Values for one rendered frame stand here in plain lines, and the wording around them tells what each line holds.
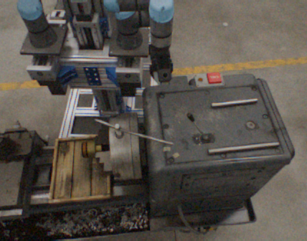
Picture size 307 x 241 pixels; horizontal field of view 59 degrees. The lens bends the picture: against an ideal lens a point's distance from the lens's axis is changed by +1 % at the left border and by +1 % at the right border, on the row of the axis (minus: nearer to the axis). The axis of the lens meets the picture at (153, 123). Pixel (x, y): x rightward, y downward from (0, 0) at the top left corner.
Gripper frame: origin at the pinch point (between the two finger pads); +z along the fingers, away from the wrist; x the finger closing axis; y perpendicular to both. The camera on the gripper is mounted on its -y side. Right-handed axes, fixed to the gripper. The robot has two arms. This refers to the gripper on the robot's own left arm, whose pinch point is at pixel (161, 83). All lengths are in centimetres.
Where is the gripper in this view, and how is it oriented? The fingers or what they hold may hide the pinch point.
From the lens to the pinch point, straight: 110.6
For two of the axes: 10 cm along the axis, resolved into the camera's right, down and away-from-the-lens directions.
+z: 0.1, 5.2, 8.5
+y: -1.2, -8.5, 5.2
